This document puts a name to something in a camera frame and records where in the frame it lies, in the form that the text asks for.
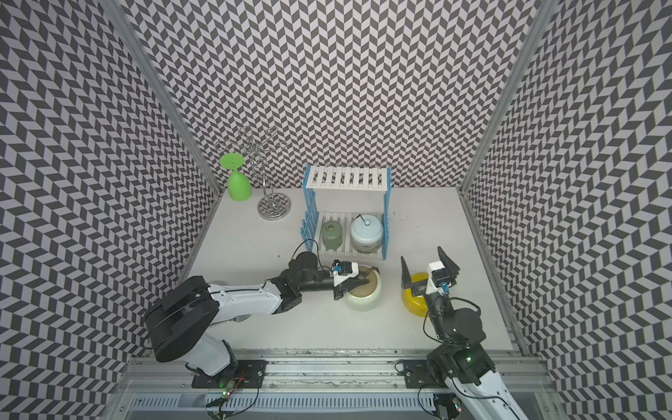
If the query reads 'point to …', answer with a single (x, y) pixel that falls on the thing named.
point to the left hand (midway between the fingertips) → (366, 278)
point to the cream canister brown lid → (367, 295)
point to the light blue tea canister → (366, 234)
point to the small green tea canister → (332, 234)
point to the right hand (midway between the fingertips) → (420, 256)
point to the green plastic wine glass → (240, 187)
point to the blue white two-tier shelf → (340, 194)
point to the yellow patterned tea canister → (417, 304)
